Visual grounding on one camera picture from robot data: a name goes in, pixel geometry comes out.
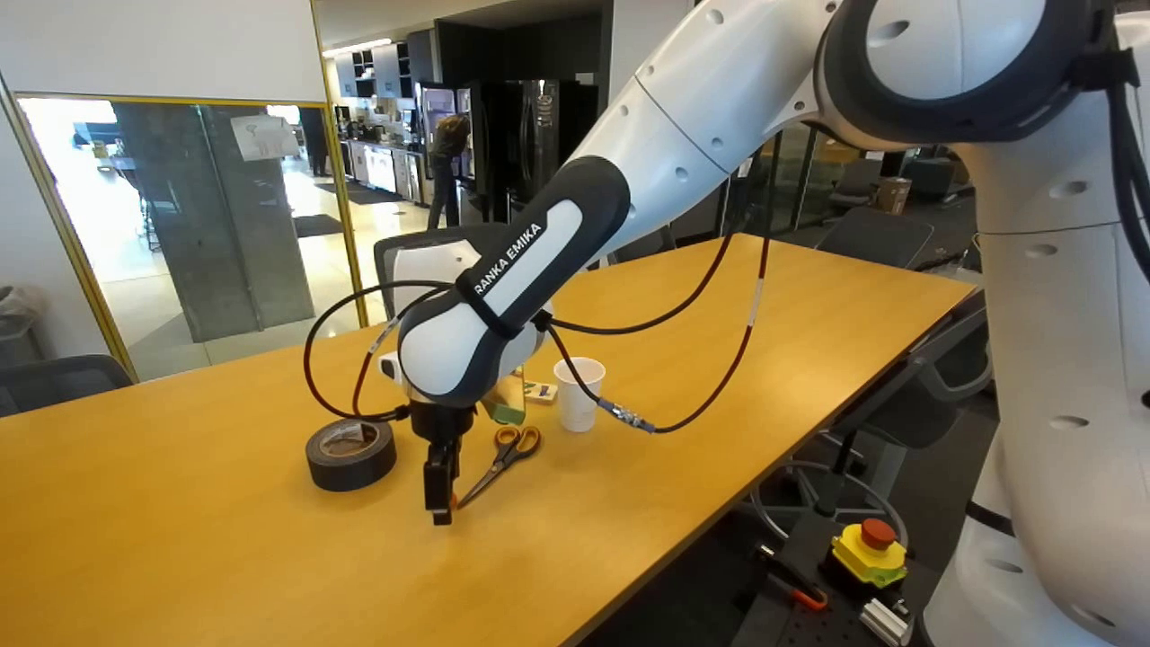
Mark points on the dark chair at left edge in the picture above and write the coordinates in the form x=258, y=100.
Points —
x=59, y=382

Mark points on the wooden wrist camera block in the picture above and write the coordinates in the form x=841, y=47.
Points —
x=507, y=403

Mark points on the grey office chair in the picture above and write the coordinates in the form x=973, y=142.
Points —
x=911, y=406

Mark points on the orange handled scissors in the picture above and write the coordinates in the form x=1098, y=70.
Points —
x=512, y=445

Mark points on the black tape roll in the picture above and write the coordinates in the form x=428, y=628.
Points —
x=351, y=454

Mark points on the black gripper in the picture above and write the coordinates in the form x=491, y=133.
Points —
x=439, y=430

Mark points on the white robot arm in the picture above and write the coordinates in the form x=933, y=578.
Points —
x=1045, y=109

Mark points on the yellow red emergency stop button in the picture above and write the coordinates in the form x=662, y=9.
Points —
x=869, y=550

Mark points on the white paper cup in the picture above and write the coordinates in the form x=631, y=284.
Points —
x=576, y=388

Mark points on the dark office chair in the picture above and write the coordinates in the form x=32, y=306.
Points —
x=426, y=265

